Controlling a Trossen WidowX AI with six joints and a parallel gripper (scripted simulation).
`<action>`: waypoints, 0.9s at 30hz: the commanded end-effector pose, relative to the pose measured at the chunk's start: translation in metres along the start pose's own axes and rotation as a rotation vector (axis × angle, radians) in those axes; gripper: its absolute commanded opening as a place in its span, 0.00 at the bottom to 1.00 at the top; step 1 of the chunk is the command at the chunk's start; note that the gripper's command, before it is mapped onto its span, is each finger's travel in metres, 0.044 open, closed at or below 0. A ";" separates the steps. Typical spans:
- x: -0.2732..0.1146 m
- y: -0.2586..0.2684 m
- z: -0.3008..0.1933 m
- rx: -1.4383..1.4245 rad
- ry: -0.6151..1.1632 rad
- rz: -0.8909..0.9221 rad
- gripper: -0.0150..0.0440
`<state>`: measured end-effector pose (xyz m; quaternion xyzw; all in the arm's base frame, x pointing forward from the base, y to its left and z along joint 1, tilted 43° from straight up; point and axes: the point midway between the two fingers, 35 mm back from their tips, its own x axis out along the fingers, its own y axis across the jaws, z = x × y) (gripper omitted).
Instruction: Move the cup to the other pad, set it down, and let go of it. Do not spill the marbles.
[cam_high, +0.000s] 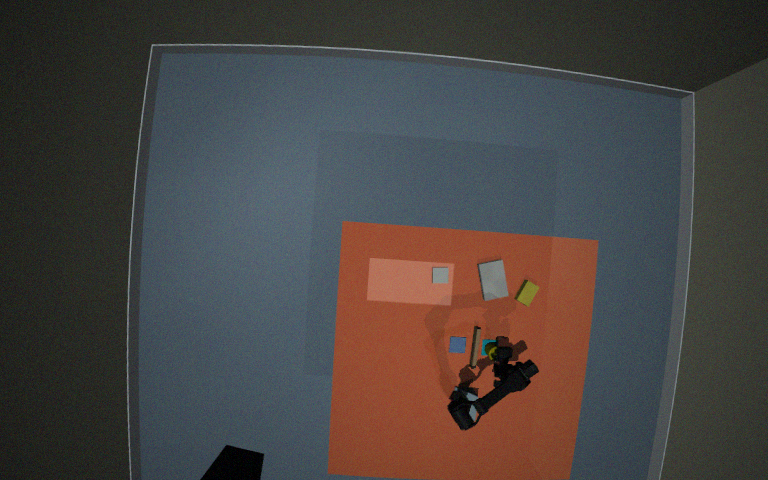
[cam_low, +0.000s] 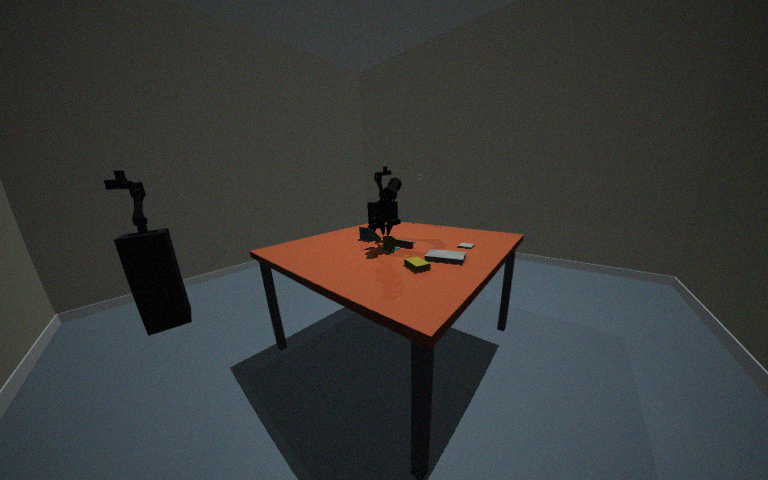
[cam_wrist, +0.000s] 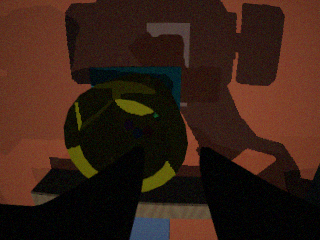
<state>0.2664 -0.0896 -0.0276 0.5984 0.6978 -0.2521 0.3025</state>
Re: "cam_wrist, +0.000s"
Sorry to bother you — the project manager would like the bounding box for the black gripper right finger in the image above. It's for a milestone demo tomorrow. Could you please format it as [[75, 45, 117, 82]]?
[[199, 148, 320, 240]]

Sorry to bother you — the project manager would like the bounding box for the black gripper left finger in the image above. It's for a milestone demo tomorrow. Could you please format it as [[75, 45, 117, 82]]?
[[0, 147, 144, 240]]

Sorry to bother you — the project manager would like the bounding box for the grey flat bar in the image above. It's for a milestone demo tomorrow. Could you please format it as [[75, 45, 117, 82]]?
[[31, 168, 212, 220]]

